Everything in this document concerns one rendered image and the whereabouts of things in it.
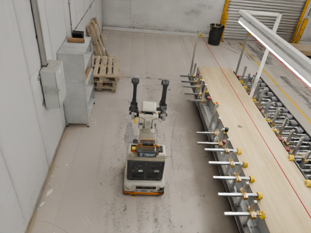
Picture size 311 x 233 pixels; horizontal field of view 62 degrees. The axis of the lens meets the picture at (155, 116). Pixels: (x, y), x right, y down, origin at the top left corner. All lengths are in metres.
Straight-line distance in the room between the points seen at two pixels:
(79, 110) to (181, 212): 2.68
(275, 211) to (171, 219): 1.45
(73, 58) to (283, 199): 3.75
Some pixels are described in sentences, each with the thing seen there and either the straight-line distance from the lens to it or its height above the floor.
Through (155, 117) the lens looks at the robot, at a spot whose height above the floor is 1.21.
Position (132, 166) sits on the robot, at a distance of 3.77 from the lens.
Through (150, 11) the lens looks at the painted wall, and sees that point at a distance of 10.86.
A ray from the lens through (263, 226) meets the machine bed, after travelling 3.41.
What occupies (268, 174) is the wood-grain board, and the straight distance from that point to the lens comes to 3.73.
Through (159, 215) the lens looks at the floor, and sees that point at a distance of 4.00.
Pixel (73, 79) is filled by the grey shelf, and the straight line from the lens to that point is 4.87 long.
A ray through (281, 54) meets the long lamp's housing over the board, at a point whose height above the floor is 2.35.
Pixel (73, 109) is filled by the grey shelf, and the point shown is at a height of 0.42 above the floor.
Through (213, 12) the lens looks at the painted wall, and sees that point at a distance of 11.24.
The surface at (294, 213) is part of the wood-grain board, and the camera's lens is 3.46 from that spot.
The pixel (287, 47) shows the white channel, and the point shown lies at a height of 2.45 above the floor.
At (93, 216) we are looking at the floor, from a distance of 3.99.
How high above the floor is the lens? 3.32
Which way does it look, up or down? 35 degrees down
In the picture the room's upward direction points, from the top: 6 degrees clockwise
